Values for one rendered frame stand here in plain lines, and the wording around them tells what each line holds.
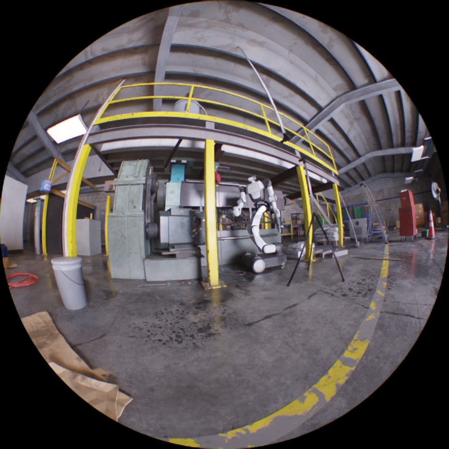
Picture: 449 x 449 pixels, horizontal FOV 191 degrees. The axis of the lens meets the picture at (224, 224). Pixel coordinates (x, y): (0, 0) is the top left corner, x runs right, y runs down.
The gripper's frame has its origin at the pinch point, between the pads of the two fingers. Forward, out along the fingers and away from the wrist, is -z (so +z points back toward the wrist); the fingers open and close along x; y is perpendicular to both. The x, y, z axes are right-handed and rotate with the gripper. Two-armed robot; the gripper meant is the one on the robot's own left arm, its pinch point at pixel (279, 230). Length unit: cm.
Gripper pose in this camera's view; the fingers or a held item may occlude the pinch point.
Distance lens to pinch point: 200.8
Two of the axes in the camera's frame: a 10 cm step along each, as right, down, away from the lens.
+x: -5.2, -1.0, -8.5
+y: 8.4, -2.1, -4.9
